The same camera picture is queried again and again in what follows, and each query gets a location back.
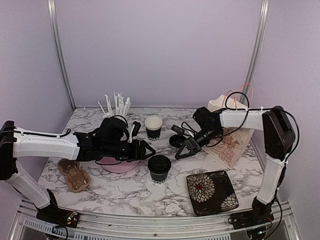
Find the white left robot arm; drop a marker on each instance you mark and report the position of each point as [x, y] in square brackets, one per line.
[18, 143]

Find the black plastic cup lid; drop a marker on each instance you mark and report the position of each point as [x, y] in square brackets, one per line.
[159, 164]

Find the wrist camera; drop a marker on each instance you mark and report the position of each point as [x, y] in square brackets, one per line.
[134, 131]
[182, 131]

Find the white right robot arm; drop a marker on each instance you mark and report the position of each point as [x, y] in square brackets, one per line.
[246, 175]

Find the brown cardboard cup carrier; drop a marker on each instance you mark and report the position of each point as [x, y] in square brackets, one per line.
[77, 179]

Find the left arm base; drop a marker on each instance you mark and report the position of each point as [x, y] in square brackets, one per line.
[55, 215]

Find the cream bear paper bag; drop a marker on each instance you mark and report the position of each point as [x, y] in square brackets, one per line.
[228, 150]

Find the black paper coffee cup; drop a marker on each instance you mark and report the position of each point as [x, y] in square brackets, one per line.
[153, 125]

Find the pink round plate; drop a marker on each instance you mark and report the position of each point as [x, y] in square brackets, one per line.
[115, 166]

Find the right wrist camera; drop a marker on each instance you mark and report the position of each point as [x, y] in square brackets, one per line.
[182, 131]

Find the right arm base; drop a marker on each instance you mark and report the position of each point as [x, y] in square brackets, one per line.
[259, 214]

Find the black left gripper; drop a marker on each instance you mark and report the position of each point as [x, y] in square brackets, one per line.
[146, 145]

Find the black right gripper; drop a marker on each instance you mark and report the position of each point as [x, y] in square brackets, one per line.
[191, 153]

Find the black floral square plate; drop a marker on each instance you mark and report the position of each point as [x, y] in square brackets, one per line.
[211, 193]

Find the black lid stack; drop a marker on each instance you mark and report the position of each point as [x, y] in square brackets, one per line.
[176, 140]

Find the white wrapped straws bundle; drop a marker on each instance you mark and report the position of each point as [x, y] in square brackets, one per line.
[115, 105]

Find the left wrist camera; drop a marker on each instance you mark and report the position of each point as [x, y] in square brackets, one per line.
[134, 131]

